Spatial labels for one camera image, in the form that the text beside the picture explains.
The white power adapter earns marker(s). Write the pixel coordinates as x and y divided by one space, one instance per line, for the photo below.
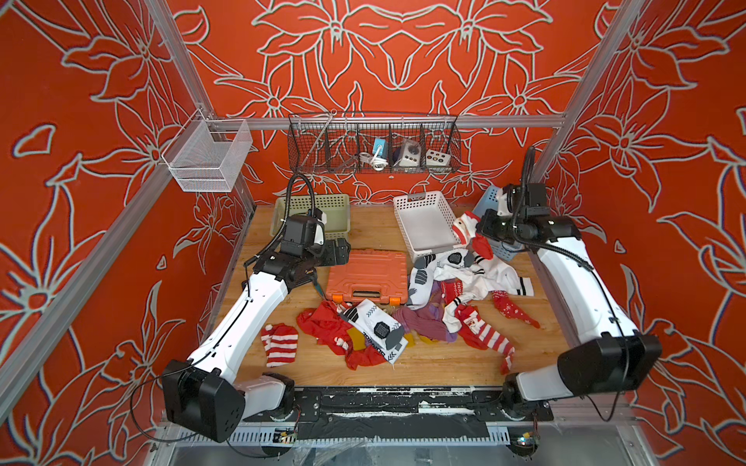
377 156

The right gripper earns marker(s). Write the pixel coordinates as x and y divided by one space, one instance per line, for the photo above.
485 224

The red white striped santa sock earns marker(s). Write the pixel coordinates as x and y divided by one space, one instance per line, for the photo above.
479 334

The red christmas sock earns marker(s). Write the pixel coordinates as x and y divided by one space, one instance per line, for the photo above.
325 324

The white wire wall basket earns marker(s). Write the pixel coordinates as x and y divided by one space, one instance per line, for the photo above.
205 161

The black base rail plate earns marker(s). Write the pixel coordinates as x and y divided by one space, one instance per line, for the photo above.
453 415

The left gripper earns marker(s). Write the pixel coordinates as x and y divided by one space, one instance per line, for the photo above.
343 251

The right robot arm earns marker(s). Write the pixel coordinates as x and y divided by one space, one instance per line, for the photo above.
609 353

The black wire wall basket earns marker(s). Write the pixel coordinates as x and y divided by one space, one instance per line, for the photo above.
347 143

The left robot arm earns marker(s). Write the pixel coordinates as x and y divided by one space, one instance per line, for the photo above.
201 393

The white black patterned sock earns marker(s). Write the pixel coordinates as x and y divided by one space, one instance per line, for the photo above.
383 331

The white plastic basket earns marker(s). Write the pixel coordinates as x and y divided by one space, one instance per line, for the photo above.
425 221

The red patterned knit sock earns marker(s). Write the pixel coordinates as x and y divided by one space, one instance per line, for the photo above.
453 292

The purple ribbed sock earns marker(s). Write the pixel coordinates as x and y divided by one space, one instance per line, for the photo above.
426 322

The white black sock pile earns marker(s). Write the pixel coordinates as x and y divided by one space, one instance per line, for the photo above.
479 277

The white socket cube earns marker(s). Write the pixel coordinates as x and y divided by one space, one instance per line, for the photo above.
408 155

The blue plastic basket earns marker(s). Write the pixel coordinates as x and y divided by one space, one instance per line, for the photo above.
494 206

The ratchet wrench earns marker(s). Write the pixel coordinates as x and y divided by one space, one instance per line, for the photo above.
318 288

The orange plastic tool case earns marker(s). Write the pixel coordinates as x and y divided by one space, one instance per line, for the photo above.
380 276

